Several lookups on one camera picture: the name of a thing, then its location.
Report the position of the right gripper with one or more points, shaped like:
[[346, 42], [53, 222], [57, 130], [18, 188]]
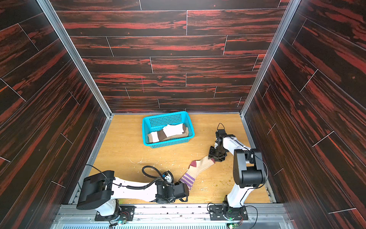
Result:
[[216, 153]]

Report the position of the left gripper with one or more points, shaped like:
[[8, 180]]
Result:
[[181, 182]]

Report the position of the purple striped sock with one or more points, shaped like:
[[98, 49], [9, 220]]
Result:
[[195, 169]]

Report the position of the tan ribbed sock front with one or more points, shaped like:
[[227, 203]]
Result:
[[161, 135]]

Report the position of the white brown striped sock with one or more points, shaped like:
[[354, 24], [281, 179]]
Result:
[[169, 132]]

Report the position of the turquoise plastic basket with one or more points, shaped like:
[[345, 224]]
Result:
[[158, 122]]

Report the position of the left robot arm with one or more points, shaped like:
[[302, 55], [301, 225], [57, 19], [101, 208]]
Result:
[[102, 191]]

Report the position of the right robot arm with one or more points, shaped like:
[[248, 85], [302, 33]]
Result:
[[249, 170]]

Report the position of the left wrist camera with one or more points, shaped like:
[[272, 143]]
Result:
[[168, 177]]

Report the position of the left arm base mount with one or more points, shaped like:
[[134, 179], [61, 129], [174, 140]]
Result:
[[117, 213]]

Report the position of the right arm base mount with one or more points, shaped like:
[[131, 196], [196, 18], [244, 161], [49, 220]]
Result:
[[224, 212]]

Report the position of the metal front rail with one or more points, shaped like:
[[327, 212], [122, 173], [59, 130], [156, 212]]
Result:
[[177, 216]]

